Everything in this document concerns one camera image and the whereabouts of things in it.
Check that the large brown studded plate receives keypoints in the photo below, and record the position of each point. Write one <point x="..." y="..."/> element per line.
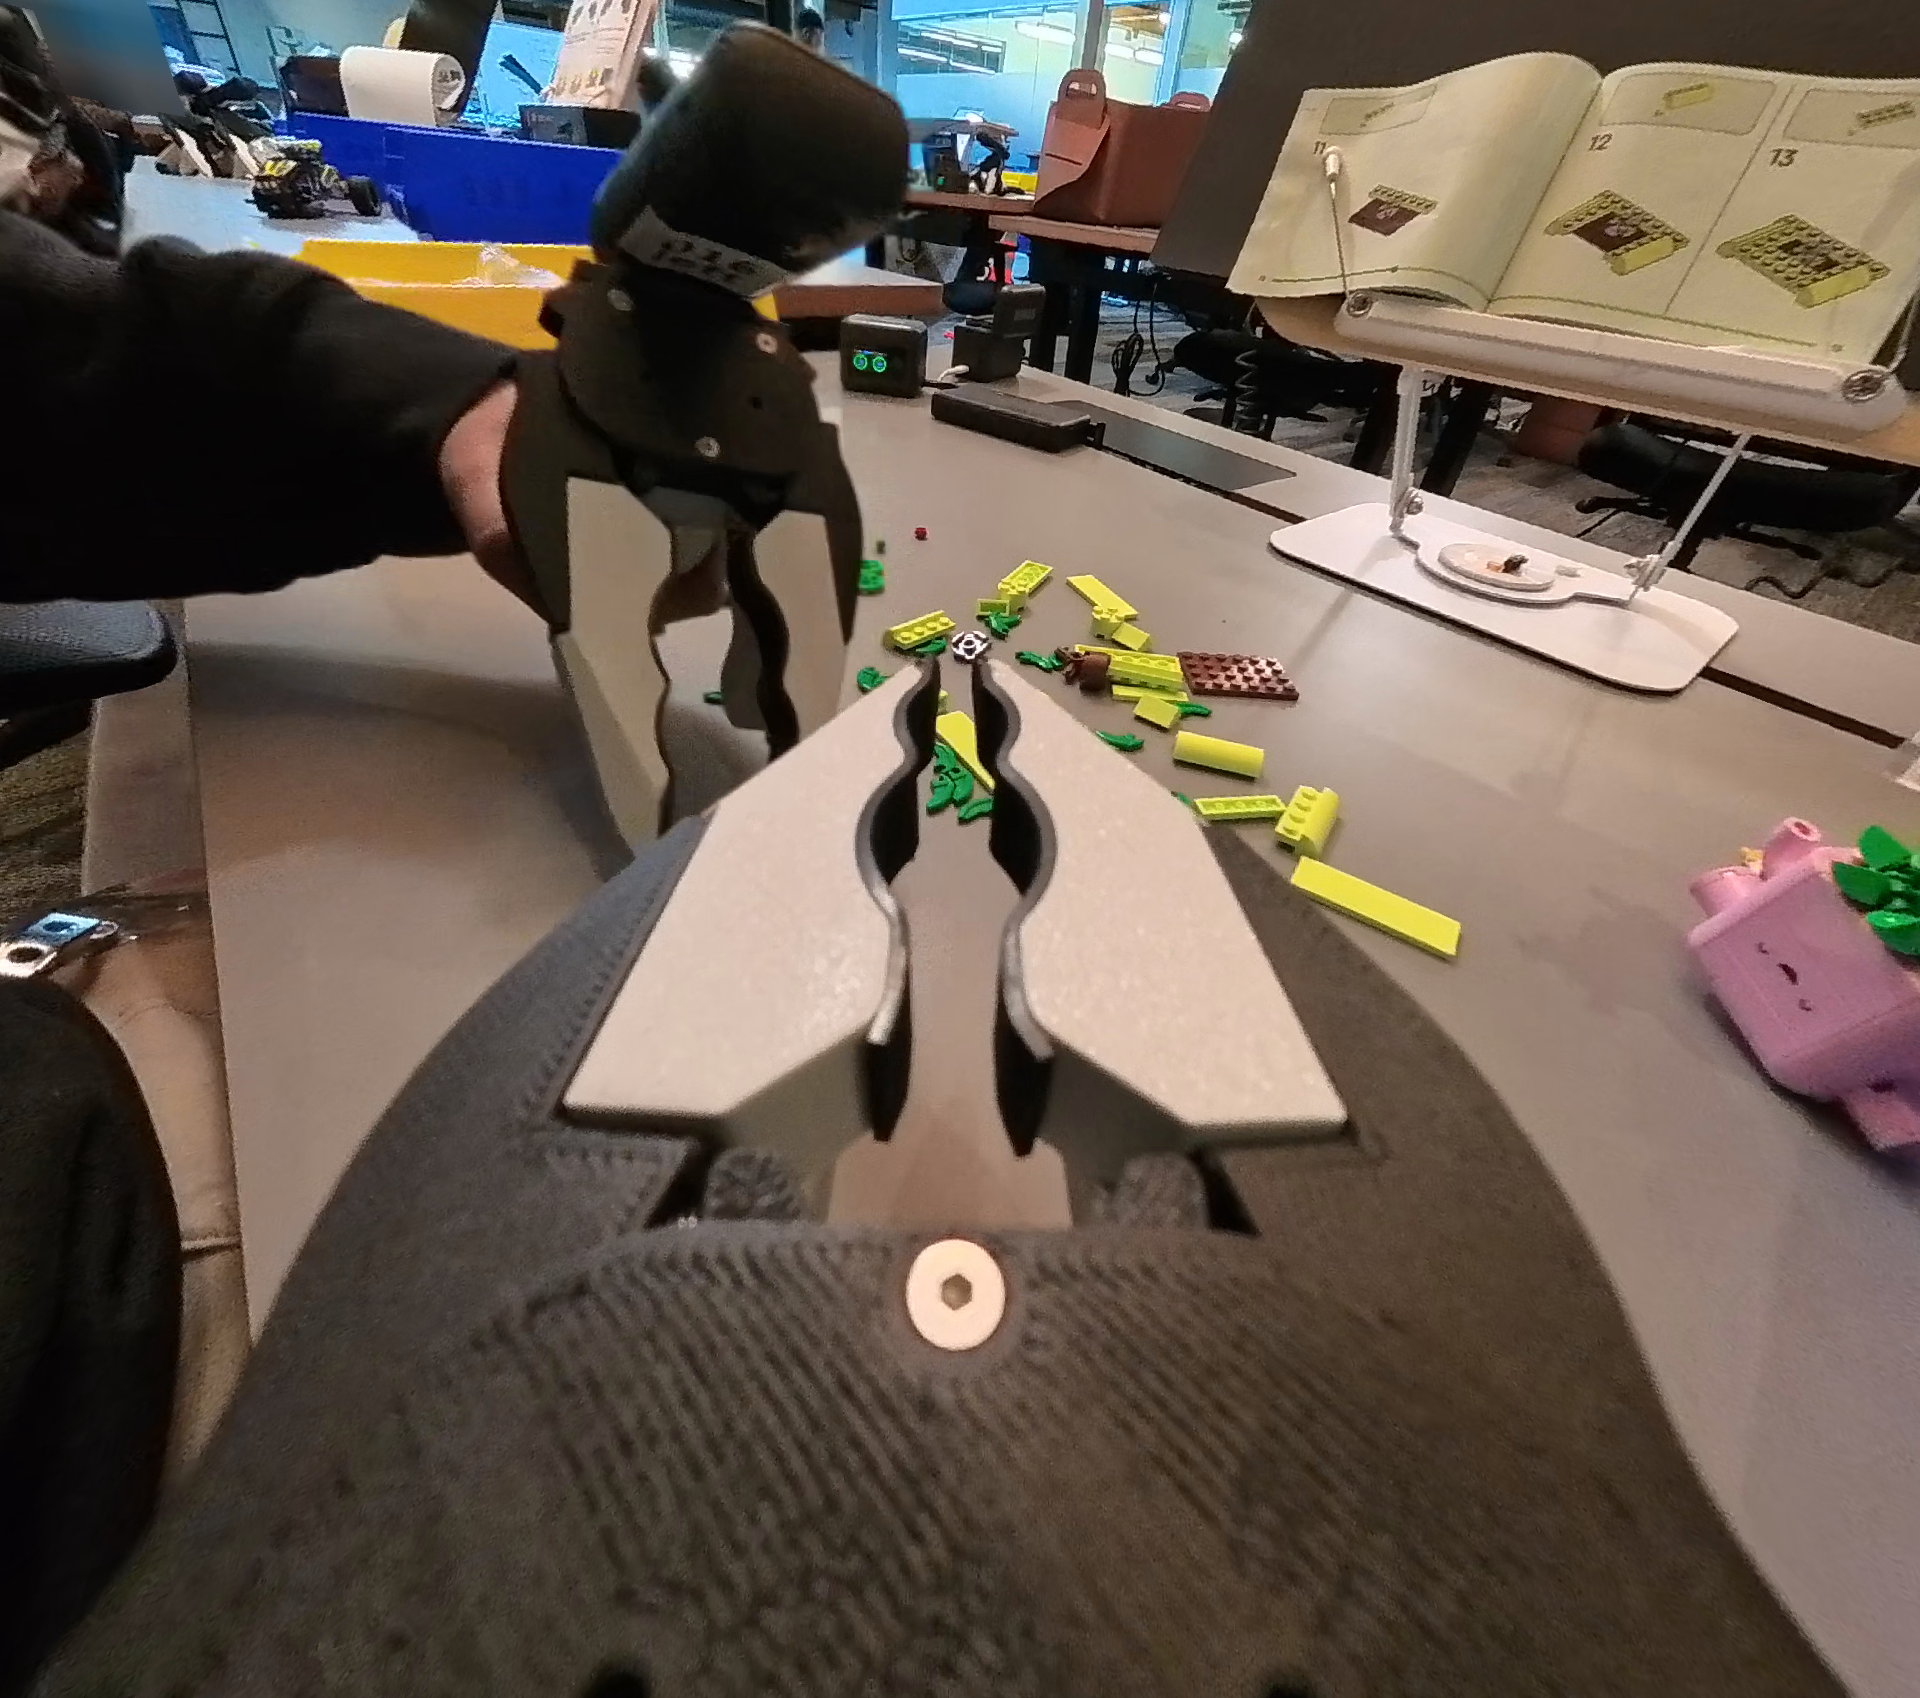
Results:
<point x="1239" y="675"/>

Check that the black box with green lights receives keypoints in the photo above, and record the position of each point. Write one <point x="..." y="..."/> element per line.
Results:
<point x="885" y="356"/>

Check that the black charger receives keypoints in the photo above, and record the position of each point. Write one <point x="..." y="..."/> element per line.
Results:
<point x="1002" y="327"/>

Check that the brown trunk piece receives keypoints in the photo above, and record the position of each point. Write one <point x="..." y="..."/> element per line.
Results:
<point x="1089" y="671"/>

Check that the person's left hand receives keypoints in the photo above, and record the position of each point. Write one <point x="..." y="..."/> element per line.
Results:
<point x="476" y="483"/>

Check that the person's left forearm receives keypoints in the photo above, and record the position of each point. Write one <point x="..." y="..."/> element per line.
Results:
<point x="224" y="408"/>

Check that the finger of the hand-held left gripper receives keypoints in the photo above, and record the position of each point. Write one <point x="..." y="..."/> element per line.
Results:
<point x="810" y="619"/>
<point x="608" y="619"/>

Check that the black flat power brick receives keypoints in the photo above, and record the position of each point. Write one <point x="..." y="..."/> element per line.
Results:
<point x="1012" y="416"/>

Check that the black toy vehicle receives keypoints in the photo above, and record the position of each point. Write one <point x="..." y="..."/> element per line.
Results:
<point x="309" y="181"/>

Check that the yellow storage bin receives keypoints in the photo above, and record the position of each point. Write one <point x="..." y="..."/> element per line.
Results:
<point x="405" y="280"/>

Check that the blue storage bin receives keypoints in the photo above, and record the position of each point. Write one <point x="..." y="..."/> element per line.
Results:
<point x="481" y="190"/>

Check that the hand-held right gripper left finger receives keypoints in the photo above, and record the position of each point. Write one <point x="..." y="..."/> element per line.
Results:
<point x="735" y="978"/>

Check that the white book stand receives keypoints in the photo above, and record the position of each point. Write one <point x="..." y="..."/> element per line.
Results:
<point x="1620" y="641"/>

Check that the person's black jacket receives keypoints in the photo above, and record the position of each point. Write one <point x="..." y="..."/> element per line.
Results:
<point x="74" y="1278"/>

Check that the pile of green leaf pieces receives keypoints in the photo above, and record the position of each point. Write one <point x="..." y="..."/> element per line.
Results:
<point x="952" y="790"/>

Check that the dark grey office chair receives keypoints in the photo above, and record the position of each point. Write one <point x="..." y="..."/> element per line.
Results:
<point x="74" y="656"/>

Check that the white paper roll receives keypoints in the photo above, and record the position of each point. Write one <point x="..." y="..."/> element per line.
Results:
<point x="399" y="86"/>

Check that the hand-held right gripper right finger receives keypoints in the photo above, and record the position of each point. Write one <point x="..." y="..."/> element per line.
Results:
<point x="1170" y="978"/>

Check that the dark brown round piece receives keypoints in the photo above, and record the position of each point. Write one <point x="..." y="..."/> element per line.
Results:
<point x="971" y="647"/>

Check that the wooden top desk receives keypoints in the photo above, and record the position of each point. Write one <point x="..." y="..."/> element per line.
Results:
<point x="960" y="207"/>

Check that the building instruction booklet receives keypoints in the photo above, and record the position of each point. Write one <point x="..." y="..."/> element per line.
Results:
<point x="1501" y="182"/>

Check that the metal carabiner clip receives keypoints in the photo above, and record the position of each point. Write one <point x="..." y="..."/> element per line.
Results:
<point x="53" y="933"/>

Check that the pink pig planter toy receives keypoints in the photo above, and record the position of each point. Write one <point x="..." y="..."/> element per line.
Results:
<point x="1800" y="978"/>

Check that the pile of lime green bricks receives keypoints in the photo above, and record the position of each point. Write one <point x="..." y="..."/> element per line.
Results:
<point x="1372" y="909"/>

